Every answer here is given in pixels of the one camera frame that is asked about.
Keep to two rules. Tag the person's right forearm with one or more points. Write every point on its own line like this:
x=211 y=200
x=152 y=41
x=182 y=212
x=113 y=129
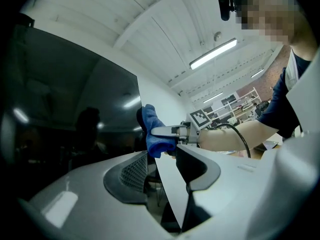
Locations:
x=232 y=136

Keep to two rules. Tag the round ceiling smoke detector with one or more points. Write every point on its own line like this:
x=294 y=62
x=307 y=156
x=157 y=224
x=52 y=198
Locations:
x=217 y=36

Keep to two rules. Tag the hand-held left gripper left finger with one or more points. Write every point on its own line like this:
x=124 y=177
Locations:
x=100 y=209

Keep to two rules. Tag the white shelving rack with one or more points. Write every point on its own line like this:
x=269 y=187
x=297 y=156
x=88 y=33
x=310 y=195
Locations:
x=237 y=106

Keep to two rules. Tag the black head-mounted camera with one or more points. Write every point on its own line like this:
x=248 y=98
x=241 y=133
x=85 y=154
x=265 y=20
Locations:
x=226 y=7

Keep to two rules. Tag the blue cloth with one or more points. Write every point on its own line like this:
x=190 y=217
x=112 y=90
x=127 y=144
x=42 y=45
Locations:
x=156 y=139

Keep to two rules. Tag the black TV screen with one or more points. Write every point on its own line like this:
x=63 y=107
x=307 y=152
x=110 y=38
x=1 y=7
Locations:
x=75 y=84

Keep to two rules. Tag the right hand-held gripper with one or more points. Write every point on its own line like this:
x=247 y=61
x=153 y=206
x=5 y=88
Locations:
x=196 y=125

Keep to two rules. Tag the person's head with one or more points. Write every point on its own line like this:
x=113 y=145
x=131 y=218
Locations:
x=272 y=14

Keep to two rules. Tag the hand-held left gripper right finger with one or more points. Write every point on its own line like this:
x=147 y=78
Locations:
x=225 y=184

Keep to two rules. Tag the long ceiling lamp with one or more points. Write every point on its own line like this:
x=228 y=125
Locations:
x=257 y=73
x=213 y=97
x=213 y=53

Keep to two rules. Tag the person's navy shirt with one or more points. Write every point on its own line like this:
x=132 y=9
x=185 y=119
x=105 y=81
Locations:
x=277 y=109

